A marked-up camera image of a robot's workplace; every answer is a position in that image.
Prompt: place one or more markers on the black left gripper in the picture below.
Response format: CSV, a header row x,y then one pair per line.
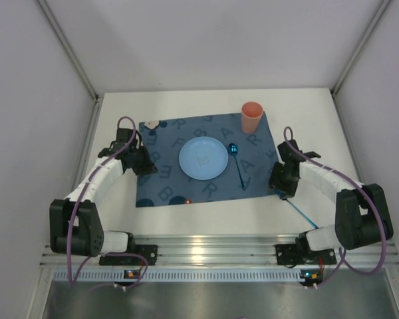
x,y
143,163

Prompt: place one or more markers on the blue letter-print placemat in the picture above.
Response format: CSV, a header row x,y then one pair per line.
x,y
171,186

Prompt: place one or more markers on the right aluminium frame post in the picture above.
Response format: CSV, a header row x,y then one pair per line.
x,y
371,26

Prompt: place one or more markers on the blue metallic spoon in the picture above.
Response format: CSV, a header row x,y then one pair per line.
x,y
233,151

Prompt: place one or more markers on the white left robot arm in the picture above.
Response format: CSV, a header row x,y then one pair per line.
x,y
75,221

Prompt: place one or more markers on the blue metallic fork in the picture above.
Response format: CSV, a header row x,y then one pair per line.
x,y
299,211

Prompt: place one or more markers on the aluminium mounting rail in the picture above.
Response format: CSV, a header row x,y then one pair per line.
x,y
227,250

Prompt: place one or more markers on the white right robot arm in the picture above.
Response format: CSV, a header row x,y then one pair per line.
x,y
362,217

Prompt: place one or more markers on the perforated white cable duct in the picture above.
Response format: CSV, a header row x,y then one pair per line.
x,y
154,274

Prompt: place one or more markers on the left aluminium frame post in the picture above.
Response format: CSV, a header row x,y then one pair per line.
x,y
65,44

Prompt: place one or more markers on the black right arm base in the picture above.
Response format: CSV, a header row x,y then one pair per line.
x,y
289,255

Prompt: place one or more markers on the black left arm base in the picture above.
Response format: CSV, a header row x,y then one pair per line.
x,y
148,252

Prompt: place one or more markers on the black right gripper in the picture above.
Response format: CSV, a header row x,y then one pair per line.
x,y
282,183

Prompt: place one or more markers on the pink plastic cup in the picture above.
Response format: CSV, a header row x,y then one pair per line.
x,y
251,113

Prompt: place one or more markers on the aluminium frame post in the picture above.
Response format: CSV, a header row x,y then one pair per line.
x,y
65,44
371,26

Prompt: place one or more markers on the light blue plate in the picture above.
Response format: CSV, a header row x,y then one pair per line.
x,y
203,158

